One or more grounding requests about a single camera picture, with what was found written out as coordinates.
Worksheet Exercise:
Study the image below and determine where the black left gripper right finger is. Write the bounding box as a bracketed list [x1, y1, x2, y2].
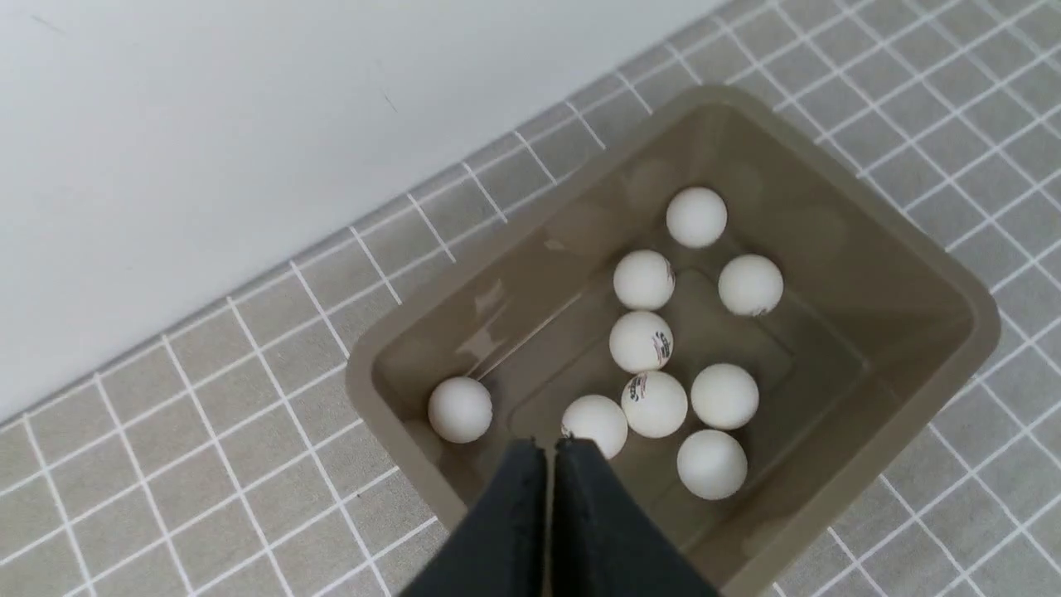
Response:
[552, 438, 719, 596]

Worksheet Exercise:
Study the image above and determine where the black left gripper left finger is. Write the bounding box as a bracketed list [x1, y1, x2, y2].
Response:
[402, 439, 547, 596]

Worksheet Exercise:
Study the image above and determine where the white printed ball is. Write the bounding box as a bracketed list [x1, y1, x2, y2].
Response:
[620, 371, 690, 439]

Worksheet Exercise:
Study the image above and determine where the white ball marked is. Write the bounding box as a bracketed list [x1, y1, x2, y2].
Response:
[608, 311, 675, 374]

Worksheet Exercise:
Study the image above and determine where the olive green plastic bin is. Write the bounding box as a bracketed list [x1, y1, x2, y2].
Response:
[346, 85, 1001, 596]

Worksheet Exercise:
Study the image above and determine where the grey checked tablecloth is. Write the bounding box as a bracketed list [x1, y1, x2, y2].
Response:
[1, 1, 1060, 596]

